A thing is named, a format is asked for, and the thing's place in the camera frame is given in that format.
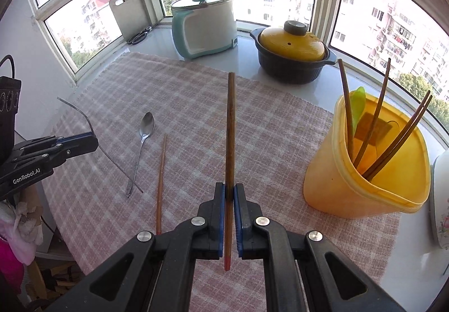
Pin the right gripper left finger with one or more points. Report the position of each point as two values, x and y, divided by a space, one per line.
153 272

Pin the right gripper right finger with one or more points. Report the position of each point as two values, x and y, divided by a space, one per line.
303 272

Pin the steel fork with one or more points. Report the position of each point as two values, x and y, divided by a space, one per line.
101 146

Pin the steel spoon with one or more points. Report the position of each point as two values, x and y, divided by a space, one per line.
146 128

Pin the wooden chopstick red tip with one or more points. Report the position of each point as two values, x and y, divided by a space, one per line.
396 136

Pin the wooden chopstick crossed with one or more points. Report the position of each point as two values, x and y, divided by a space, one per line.
348 109

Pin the green plastic spoon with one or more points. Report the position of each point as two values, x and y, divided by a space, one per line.
357 102

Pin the left hand gloved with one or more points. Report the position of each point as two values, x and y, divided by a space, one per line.
21 225

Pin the yellow plastic container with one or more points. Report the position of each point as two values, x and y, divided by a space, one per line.
334 185

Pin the pink checkered table mat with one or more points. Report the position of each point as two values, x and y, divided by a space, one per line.
277 136

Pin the white floral rice cooker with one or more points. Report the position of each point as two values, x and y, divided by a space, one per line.
439 196

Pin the white cutting board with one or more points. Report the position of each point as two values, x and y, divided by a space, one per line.
131 17

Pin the black clay pot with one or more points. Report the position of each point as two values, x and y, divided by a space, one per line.
290 71

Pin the white teal electric cooker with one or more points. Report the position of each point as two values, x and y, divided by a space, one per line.
203 27

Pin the yellow clay pot lid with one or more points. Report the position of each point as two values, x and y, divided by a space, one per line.
293 41

